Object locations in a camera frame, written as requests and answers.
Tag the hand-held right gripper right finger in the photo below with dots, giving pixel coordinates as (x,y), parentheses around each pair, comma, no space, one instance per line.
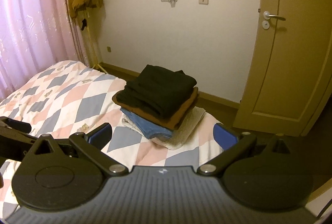
(225,137)

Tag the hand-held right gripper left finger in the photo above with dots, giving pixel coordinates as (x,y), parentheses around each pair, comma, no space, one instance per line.
(99,137)

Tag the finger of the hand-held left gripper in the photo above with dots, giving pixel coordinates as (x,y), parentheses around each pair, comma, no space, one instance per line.
(15,125)

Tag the black garment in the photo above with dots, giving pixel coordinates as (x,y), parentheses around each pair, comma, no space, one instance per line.
(160,86)

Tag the beige folded towel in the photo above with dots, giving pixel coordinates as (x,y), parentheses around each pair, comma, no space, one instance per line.
(186,126)

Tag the blue jeans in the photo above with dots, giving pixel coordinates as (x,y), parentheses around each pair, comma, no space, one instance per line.
(147,128)

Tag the diamond-patterned quilt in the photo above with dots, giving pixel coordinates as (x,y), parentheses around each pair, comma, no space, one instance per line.
(64,99)

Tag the brown folded garment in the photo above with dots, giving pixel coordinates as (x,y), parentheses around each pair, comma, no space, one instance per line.
(179,115)

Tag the beige door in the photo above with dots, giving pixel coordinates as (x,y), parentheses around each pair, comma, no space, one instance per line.
(285,71)

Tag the cream coat stand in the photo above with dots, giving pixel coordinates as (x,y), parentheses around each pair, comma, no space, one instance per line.
(91,42)

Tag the pink curtain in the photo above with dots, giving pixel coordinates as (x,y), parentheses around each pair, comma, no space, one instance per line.
(31,19)

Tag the small low wall socket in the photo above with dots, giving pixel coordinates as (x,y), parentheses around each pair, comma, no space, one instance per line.
(109,49)

